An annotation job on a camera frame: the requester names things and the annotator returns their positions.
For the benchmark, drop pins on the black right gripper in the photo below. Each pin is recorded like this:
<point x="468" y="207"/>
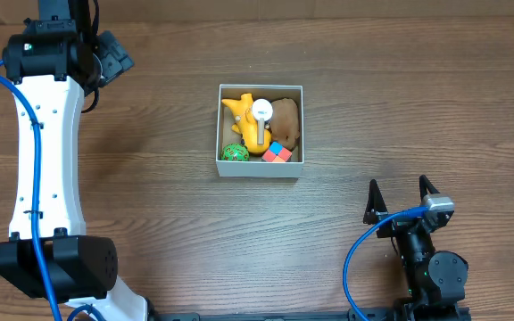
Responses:
<point x="402" y="224"/>

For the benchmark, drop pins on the multicoloured cube puzzle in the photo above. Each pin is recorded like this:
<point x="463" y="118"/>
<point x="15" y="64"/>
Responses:
<point x="276" y="153"/>

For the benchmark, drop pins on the brown plush toy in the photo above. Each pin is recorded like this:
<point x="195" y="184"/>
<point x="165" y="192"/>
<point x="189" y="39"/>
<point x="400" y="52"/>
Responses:
<point x="284" y="124"/>

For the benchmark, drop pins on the green numbered ball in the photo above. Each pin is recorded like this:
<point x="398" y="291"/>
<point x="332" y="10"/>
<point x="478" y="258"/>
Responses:
<point x="234" y="152"/>

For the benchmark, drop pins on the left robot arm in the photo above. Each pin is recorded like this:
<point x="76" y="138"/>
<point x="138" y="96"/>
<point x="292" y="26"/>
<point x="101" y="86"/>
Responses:
<point x="48" y="253"/>

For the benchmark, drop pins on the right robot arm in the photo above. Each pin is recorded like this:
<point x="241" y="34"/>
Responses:
<point x="436" y="279"/>

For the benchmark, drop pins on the white cardboard box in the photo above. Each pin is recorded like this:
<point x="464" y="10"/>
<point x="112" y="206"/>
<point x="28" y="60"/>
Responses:
<point x="257" y="166"/>

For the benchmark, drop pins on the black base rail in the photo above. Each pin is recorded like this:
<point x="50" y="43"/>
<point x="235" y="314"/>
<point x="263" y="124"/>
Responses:
<point x="377" y="314"/>

